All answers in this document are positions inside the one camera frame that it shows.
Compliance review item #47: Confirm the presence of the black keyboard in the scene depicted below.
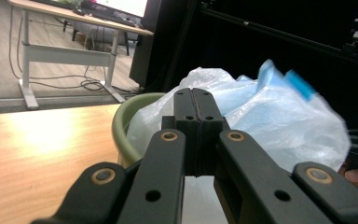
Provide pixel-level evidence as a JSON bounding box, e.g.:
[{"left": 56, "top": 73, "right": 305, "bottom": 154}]
[{"left": 89, "top": 8, "right": 138, "bottom": 28}]

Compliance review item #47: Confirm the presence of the black metal frame bar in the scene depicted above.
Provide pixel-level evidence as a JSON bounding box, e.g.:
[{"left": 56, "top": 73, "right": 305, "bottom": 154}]
[{"left": 199, "top": 6, "right": 358, "bottom": 69}]

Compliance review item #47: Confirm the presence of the white plastic bag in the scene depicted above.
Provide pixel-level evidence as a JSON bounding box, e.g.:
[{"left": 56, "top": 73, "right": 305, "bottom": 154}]
[{"left": 126, "top": 59, "right": 352, "bottom": 224}]

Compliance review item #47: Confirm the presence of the grey floor cable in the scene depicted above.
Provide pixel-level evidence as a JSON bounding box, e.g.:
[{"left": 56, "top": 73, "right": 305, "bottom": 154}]
[{"left": 8, "top": 6, "right": 129, "bottom": 94}]

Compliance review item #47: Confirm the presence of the computer monitor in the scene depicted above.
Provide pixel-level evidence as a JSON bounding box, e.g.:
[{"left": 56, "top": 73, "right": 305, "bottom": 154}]
[{"left": 94, "top": 0, "right": 162, "bottom": 32}]

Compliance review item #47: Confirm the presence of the green round bin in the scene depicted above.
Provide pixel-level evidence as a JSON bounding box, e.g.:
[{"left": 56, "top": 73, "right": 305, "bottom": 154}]
[{"left": 111, "top": 91, "right": 169, "bottom": 169}]

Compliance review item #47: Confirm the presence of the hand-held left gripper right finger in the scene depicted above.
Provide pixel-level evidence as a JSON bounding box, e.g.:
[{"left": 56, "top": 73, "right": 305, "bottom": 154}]
[{"left": 194, "top": 88, "right": 231, "bottom": 177}]

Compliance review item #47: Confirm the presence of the white-legged wooden desk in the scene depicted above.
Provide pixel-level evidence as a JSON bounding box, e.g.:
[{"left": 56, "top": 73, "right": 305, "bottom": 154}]
[{"left": 7, "top": 0, "right": 155, "bottom": 111}]

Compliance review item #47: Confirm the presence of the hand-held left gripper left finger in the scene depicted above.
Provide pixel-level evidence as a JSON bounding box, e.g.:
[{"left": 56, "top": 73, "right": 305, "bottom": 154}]
[{"left": 161, "top": 88, "right": 200, "bottom": 177}]

